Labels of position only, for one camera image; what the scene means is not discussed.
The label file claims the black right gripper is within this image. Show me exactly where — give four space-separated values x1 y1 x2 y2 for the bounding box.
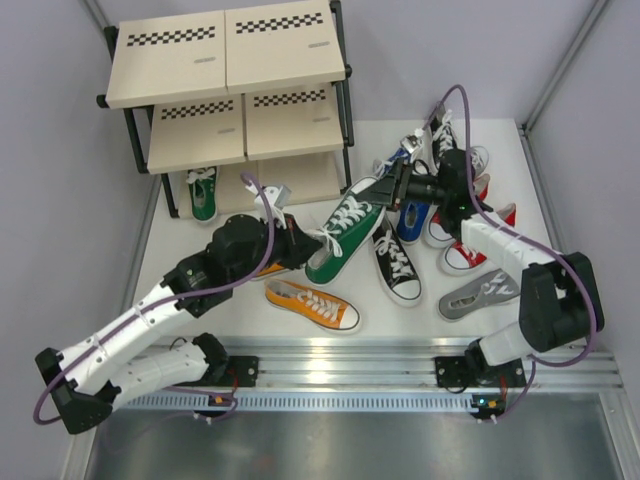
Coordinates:
355 159 449 214

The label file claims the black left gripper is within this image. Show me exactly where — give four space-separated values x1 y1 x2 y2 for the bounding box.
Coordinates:
230 211 323 286

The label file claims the orange sneaker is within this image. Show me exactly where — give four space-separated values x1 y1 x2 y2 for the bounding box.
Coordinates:
264 279 362 334
252 263 289 281

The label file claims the green sneaker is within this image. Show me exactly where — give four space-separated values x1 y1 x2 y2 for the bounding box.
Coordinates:
186 167 218 223
305 176 385 286

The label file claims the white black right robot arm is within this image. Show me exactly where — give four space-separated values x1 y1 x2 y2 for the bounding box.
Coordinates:
357 149 605 386

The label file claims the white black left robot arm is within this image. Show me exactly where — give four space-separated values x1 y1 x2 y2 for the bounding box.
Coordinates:
35 214 322 435

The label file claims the beige black shoe shelf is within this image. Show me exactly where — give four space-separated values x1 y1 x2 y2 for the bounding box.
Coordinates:
97 1 354 218

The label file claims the blue sneaker upper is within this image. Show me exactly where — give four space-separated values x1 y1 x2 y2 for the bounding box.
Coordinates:
372 144 416 179

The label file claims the blue sneaker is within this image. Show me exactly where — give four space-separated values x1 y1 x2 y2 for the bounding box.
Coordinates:
372 144 416 179
396 202 430 244

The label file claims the blue sneaker lower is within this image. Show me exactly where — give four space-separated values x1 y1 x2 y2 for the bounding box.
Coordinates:
396 202 430 244

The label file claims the black sneaker at back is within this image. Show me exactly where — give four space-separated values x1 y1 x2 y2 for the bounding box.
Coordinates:
429 106 457 172

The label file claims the black sneaker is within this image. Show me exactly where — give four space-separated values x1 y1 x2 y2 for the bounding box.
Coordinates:
371 216 423 308
429 106 457 172

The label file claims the red sneaker upper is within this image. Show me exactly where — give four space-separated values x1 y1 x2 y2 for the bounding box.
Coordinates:
423 174 491 249

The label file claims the red sneaker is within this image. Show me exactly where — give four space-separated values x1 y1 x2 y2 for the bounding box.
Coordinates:
423 174 491 249
439 203 517 276

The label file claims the grey sneaker at back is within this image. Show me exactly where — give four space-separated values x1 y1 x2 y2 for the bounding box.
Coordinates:
471 145 490 177

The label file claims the grey sneaker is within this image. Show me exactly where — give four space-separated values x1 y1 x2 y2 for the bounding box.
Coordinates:
471 145 490 177
438 269 520 322

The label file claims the black sneaker in middle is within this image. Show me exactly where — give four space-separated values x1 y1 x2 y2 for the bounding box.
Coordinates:
371 216 423 308

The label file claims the red sneaker lower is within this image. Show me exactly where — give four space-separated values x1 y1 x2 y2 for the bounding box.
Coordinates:
439 203 517 276

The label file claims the grey sneaker in front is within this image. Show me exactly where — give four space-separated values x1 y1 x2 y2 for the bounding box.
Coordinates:
438 269 520 322

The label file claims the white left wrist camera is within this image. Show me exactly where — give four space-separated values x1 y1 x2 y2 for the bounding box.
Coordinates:
245 184 291 229

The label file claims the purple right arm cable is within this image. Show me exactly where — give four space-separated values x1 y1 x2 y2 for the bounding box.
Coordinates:
424 83 601 426

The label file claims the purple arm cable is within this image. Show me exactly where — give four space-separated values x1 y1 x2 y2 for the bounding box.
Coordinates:
32 172 277 426
424 83 601 426

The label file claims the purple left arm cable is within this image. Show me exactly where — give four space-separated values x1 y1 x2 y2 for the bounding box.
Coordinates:
32 172 277 426

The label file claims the aluminium mounting rail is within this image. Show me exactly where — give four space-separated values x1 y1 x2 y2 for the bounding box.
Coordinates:
220 336 624 394

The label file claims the grey slotted cable duct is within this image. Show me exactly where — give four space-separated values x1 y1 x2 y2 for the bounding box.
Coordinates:
121 391 484 413

